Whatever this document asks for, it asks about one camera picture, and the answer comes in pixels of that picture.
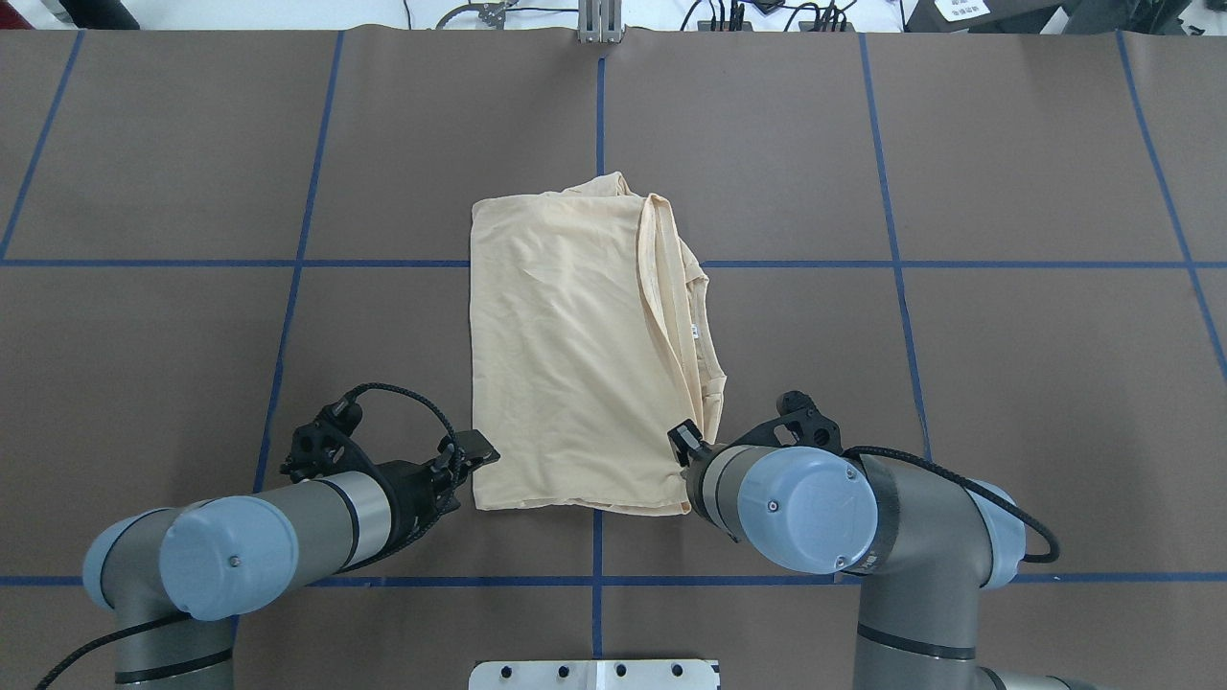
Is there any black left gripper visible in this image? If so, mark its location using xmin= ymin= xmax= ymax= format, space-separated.
xmin=380 ymin=431 xmax=502 ymax=548

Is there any cream long-sleeve printed shirt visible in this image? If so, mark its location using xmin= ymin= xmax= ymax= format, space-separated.
xmin=469 ymin=172 xmax=728 ymax=517

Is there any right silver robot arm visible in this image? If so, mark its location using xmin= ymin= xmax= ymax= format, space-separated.
xmin=669 ymin=420 xmax=1087 ymax=689

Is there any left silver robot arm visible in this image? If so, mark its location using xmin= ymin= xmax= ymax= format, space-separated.
xmin=82 ymin=428 xmax=499 ymax=689

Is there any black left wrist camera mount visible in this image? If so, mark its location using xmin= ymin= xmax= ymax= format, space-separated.
xmin=279 ymin=381 xmax=467 ymax=487

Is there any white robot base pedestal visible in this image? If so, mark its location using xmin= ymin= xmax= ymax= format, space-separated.
xmin=467 ymin=658 xmax=721 ymax=689

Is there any aluminium frame post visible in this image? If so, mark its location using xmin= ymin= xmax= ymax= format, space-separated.
xmin=577 ymin=0 xmax=625 ymax=44

